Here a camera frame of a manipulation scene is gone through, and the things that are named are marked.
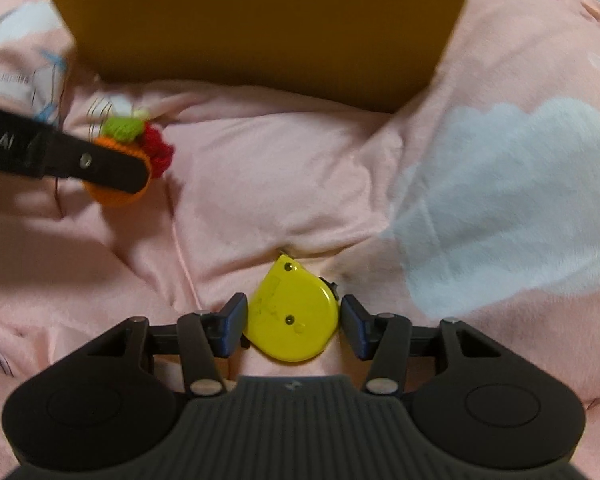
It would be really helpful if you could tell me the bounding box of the yellow tape measure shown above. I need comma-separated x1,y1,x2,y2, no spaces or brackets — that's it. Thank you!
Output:
244,254,340,363

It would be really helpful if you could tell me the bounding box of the orange crochet fruit toy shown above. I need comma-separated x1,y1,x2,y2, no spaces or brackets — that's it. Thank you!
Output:
83,116,175,207

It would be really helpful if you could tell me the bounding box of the pink cloud-print bedspread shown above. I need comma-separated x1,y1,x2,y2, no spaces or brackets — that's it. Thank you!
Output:
0,0,600,479

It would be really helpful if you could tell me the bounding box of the orange cardboard storage box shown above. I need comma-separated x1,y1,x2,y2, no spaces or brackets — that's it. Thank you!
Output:
54,0,465,113

